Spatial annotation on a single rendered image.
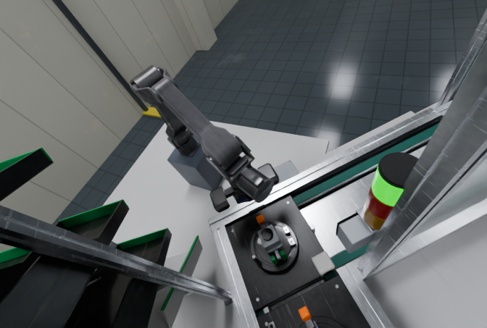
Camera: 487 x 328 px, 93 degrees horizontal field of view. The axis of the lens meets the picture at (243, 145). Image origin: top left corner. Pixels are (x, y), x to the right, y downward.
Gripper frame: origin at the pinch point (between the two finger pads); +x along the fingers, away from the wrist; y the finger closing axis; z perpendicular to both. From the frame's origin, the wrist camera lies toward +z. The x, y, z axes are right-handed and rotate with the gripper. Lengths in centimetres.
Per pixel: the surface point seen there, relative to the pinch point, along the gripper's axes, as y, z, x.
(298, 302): 0.6, -26.9, 12.2
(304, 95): -92, 134, 110
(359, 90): -137, 107, 110
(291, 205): -10.7, -3.6, 12.4
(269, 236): -0.3, -13.1, -0.2
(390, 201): -17.0, -25.3, -28.1
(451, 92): -82, 7, 12
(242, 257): 9.9, -10.9, 12.4
